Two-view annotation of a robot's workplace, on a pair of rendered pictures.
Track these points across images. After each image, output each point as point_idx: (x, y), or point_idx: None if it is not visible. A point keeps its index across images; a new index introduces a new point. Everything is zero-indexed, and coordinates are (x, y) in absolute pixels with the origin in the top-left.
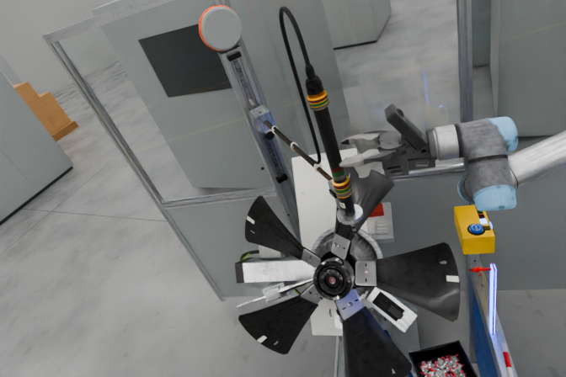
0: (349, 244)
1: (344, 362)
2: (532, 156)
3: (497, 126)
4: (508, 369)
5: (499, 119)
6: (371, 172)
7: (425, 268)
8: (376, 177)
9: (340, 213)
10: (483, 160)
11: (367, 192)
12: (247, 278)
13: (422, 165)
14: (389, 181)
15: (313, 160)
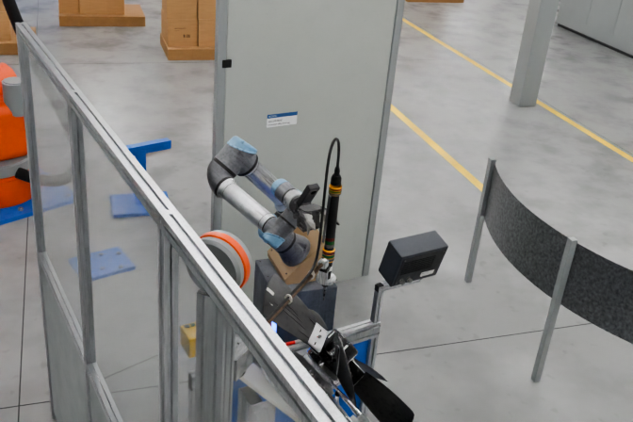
0: (317, 323)
1: (373, 369)
2: (261, 205)
3: (287, 181)
4: (297, 341)
5: (282, 180)
6: (269, 284)
7: None
8: (273, 282)
9: (329, 280)
10: None
11: (284, 292)
12: None
13: None
14: (275, 275)
15: (309, 271)
